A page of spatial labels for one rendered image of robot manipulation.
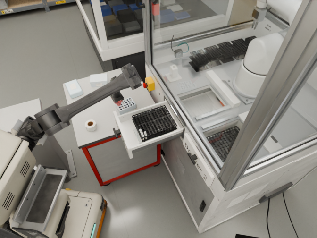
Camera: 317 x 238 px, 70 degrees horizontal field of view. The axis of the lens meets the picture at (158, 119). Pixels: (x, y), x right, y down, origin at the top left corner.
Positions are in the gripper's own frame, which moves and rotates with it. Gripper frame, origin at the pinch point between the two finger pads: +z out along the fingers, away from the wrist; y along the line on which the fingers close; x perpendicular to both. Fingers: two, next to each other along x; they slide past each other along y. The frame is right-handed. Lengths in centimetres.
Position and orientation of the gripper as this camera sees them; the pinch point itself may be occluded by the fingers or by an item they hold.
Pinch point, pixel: (118, 104)
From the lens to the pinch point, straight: 158.0
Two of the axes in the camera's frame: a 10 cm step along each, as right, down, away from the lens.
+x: -8.6, 4.1, -2.9
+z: 0.1, 6.0, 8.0
